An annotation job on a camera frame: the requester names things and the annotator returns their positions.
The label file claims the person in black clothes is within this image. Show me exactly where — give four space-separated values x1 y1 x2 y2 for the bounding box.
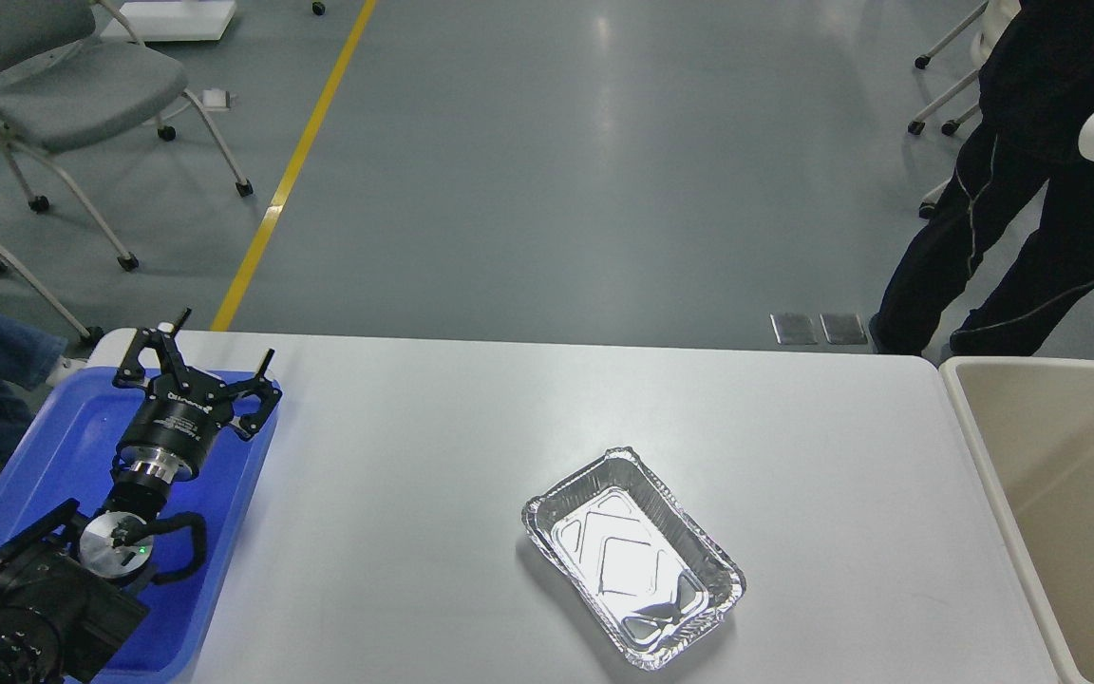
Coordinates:
869 1 1094 356

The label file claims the beige plastic bin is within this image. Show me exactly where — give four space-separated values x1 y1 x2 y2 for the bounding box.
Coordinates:
939 356 1094 683

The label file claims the blue plastic tray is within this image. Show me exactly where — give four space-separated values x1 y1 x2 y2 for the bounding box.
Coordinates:
0 367 278 683

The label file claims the aluminium foil tray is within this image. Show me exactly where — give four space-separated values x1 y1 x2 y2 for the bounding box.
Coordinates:
521 447 746 672

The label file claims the white grey chair right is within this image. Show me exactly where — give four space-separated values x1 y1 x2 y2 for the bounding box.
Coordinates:
906 0 1023 221

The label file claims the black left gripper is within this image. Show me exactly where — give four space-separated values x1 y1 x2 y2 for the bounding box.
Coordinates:
112 308 283 482

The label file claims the metal floor socket plate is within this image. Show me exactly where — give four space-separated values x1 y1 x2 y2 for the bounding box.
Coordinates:
769 313 818 346

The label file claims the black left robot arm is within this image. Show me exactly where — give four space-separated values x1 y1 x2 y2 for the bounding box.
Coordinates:
0 324 283 683

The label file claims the white base board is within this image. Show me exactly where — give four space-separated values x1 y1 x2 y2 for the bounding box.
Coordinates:
119 1 237 44

